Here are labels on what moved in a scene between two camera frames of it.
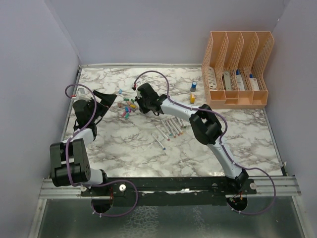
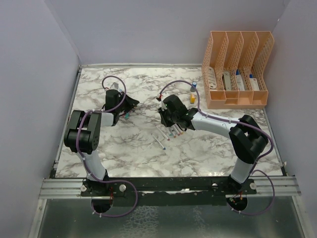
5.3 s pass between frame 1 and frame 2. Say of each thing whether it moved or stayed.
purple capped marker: stayed
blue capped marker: stayed
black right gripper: moved
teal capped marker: stayed
